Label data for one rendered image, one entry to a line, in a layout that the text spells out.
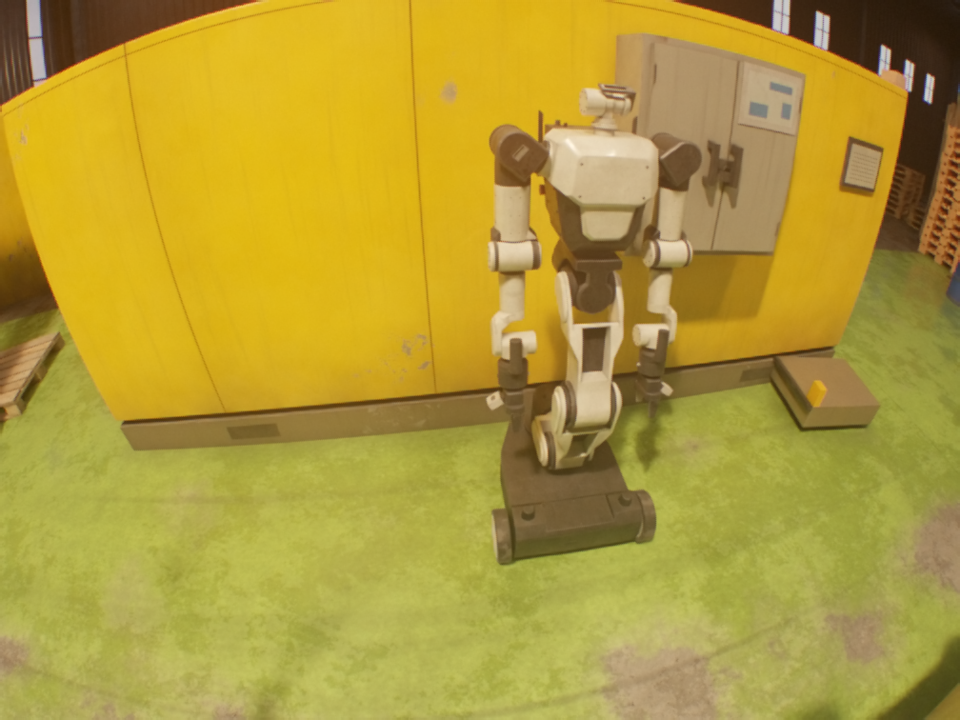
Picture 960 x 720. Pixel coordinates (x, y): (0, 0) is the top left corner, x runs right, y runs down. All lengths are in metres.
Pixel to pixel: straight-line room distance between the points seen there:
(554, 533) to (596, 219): 1.01
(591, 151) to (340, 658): 1.64
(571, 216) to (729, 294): 1.30
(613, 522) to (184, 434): 2.00
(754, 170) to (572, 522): 1.42
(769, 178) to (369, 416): 1.95
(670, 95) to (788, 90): 0.52
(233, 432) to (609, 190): 1.93
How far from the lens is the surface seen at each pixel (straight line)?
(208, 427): 2.35
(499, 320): 1.22
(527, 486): 1.71
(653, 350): 1.40
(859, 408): 2.77
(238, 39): 1.66
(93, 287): 2.17
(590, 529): 1.61
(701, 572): 1.85
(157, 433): 2.54
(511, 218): 1.13
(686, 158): 1.23
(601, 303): 1.26
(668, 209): 1.26
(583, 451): 1.60
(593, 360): 1.33
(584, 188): 1.08
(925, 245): 8.89
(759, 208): 1.87
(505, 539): 1.56
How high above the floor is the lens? 1.50
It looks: 36 degrees down
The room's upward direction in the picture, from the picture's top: 1 degrees counter-clockwise
